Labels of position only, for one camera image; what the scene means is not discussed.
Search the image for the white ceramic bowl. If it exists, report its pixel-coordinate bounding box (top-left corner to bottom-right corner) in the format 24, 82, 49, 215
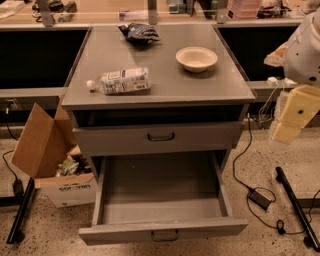
176, 47, 218, 73

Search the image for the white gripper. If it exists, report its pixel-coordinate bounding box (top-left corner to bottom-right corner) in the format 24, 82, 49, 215
271, 8, 320, 145

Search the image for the cardboard box with items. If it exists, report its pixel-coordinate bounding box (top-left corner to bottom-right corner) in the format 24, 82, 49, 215
11, 101, 97, 208

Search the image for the white power strip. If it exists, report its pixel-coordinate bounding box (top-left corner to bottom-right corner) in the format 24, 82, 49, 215
266, 77, 296, 87

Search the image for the blue chip bag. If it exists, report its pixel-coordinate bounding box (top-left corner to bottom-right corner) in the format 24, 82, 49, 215
119, 23, 160, 45

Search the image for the open grey middle drawer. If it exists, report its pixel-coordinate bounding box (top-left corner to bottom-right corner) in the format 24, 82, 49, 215
79, 151, 248, 245

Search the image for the black stand leg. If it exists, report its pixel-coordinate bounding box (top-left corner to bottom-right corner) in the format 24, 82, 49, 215
275, 167, 320, 252
6, 178, 35, 244

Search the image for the black right stand leg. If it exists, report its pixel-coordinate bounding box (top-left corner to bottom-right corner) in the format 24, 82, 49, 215
275, 167, 320, 252

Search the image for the black left power adapter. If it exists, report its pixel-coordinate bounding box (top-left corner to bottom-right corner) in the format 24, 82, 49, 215
2, 150, 24, 197

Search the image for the clear plastic water bottle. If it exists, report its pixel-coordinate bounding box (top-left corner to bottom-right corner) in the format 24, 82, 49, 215
86, 67, 151, 95

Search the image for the closed grey top drawer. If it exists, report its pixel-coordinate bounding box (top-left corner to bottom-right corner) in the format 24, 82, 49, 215
73, 122, 242, 156

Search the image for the grey drawer cabinet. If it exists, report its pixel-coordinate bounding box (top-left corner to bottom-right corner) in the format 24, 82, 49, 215
61, 23, 257, 247

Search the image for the black left stand leg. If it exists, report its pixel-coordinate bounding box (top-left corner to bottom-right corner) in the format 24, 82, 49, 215
6, 178, 35, 244

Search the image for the pink plastic bin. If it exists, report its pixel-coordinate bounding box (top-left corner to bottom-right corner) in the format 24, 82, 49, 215
227, 0, 261, 20

